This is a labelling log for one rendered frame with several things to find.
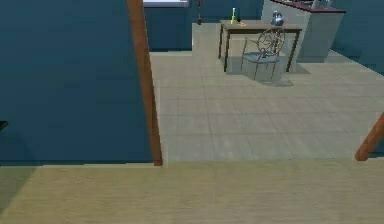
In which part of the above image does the white framed window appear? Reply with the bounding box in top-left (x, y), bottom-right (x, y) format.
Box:
top-left (142, 0), bottom-right (190, 8)

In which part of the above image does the silver blue kettle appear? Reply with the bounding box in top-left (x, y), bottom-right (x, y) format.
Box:
top-left (270, 10), bottom-right (285, 27)

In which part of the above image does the brown wooden table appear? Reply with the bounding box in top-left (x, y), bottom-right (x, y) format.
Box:
top-left (217, 19), bottom-right (304, 74)

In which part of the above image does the brown wooden door frame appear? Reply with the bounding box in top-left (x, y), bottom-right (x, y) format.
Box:
top-left (126, 0), bottom-right (384, 167)

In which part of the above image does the grey counter with maroon top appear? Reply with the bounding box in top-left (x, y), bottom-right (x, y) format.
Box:
top-left (260, 0), bottom-right (347, 64)

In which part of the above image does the grey metal wire chair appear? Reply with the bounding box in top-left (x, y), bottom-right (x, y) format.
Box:
top-left (240, 26), bottom-right (287, 82)

